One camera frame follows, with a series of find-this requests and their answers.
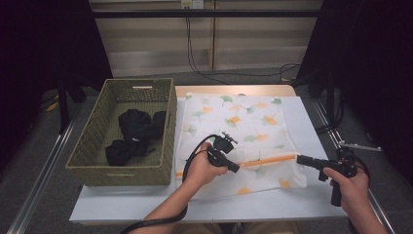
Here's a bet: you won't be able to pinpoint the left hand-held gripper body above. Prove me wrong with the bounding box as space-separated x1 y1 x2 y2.
207 131 239 169

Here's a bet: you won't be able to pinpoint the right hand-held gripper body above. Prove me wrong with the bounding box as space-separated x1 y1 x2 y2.
319 141 383 208

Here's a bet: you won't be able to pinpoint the white leaf-print mesh laundry bag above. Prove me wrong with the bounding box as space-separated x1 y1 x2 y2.
174 92 308 200

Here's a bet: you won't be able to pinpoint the green woven basket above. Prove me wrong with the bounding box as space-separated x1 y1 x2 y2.
65 77 178 187

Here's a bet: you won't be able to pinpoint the person's right hand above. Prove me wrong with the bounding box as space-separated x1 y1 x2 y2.
323 164 371 225

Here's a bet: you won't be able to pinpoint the person's left hand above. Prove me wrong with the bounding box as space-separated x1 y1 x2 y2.
182 142 228 189

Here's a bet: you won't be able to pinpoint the black stand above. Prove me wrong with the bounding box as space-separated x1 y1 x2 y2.
325 71 337 129
56 74 87 135

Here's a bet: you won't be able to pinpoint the black curtain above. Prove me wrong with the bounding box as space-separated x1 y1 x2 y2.
296 0 413 186
0 0 113 170

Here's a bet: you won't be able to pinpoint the white table cover sheet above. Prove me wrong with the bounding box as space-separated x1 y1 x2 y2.
69 96 347 225

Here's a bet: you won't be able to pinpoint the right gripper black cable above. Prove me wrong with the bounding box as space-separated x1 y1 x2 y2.
355 161 372 191

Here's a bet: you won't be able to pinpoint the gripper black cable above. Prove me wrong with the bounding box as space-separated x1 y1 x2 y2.
121 134 219 234
355 161 372 191

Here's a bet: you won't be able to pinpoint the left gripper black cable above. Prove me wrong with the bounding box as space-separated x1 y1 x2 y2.
121 134 219 234

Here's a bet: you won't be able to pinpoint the metal floor rail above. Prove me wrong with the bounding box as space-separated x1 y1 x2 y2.
313 100 395 234
6 103 82 234

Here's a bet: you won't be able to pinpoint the black floor cables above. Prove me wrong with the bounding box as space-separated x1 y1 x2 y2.
315 96 345 135

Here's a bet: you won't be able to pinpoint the black wall cable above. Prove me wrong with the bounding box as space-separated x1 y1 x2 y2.
188 17 301 78
185 17 230 86

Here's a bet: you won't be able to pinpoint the white wall power outlet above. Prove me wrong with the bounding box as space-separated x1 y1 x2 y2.
180 0 205 10

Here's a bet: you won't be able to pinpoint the black horizontal frame bar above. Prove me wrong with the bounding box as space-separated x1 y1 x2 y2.
92 9 325 19

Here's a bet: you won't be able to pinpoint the yellow floor cable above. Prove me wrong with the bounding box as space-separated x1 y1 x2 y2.
45 94 60 113

